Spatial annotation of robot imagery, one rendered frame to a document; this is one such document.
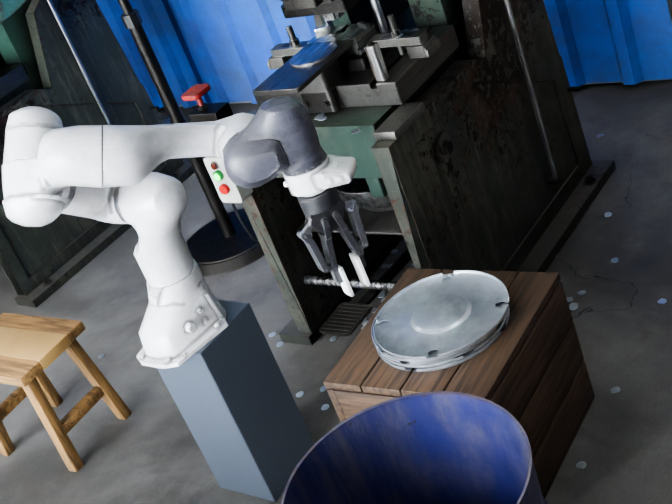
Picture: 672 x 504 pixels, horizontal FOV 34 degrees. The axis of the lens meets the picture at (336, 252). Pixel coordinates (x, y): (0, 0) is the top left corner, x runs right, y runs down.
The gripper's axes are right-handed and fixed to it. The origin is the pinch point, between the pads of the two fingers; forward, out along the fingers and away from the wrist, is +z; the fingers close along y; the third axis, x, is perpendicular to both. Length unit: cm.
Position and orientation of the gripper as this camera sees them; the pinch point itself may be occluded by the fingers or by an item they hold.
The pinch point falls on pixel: (351, 275)
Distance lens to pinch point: 214.2
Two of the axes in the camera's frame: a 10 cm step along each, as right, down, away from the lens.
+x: 4.9, 2.8, -8.3
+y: -8.0, 5.2, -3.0
